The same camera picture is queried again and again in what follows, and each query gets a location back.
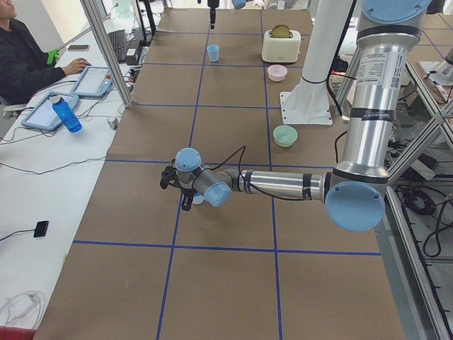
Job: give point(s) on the blue cup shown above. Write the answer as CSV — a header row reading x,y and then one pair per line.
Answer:
x,y
213,53
198,199

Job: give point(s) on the aluminium frame post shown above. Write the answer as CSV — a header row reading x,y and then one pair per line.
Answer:
x,y
96,23

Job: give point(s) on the smartphone on desk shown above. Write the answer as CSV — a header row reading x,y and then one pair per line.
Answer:
x,y
78,48

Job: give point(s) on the far blue teach pendant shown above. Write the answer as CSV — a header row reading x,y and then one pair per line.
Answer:
x,y
93,82

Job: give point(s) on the small black box device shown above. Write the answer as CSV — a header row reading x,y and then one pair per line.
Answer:
x,y
41,229

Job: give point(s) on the seated person in black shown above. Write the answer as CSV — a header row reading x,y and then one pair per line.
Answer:
x,y
24,67

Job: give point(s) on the green bowl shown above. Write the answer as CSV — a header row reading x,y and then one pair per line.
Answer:
x,y
285,135

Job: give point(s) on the cream toaster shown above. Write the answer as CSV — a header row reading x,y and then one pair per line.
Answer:
x,y
281,50

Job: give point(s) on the near blue teach pendant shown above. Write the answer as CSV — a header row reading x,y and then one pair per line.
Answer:
x,y
43,117

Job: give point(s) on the bread slice in toaster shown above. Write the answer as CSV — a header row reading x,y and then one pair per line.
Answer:
x,y
281,31

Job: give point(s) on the pink bowl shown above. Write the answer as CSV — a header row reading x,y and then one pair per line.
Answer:
x,y
277,72

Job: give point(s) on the blue water bottle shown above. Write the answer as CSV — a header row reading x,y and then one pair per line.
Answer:
x,y
65,114

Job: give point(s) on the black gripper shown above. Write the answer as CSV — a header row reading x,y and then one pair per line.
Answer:
x,y
186,195
212,15

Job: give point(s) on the blue teach pendant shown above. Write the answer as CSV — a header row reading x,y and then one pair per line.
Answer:
x,y
43,117
93,82

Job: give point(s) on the black keyboard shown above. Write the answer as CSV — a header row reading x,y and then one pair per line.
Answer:
x,y
118,41

